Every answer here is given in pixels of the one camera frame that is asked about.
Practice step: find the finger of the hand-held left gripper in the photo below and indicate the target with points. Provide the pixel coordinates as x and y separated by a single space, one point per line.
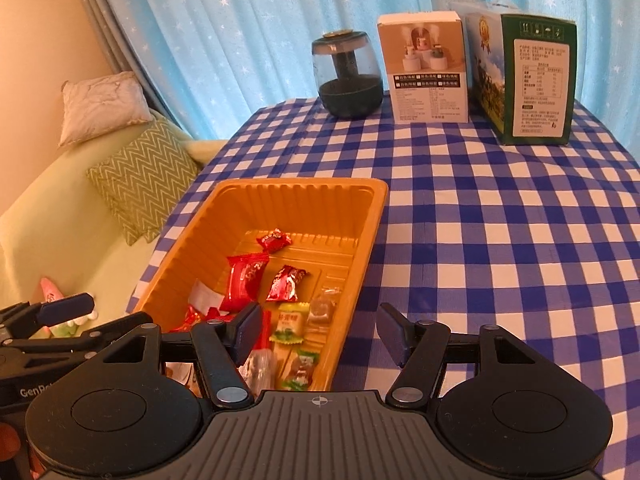
65 308
75 341

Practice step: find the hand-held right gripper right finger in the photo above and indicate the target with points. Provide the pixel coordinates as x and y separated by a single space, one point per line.
391 332

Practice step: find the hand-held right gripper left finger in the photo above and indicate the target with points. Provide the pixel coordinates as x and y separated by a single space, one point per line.
248 332

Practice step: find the yellow green candy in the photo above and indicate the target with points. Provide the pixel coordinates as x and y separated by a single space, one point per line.
290 327

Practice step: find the plain red snack packet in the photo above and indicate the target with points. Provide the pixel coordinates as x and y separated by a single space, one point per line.
197 317

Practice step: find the red white-print snack packet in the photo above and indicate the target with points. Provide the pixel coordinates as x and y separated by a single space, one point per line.
245 276

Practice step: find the white snack bar packet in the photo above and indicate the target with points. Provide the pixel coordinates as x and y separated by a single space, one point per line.
205 295

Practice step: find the small red candy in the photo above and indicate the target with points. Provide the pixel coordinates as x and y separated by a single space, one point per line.
272 240
285 282

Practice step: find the green ended clear candy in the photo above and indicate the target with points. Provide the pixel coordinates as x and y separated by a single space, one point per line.
300 370

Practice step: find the orange plastic tray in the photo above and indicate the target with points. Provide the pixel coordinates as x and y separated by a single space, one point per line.
330 215

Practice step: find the person's left hand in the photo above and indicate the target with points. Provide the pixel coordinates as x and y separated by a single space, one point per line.
9 439

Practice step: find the pink green plush toy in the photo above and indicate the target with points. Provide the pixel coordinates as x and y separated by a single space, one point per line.
50 288

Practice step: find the pale green sofa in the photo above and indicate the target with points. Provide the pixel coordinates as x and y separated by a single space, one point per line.
50 240

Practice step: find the green zigzag pillow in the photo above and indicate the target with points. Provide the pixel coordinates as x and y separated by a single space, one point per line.
145 175
137 232

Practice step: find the blue white checked tablecloth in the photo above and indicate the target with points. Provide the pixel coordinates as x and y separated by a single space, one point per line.
475 240

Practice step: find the pink cushion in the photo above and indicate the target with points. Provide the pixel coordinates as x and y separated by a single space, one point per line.
102 105

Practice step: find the dark glass humidifier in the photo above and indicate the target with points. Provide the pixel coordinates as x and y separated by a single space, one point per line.
347 90

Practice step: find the white carton box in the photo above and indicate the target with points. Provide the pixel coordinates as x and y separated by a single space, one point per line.
430 85

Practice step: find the grey curtain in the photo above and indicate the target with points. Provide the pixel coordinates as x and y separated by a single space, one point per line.
100 25

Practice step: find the green carton box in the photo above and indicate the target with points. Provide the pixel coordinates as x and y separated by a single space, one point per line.
535 80

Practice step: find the blue star curtain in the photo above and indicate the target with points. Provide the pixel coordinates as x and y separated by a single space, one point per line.
250 25

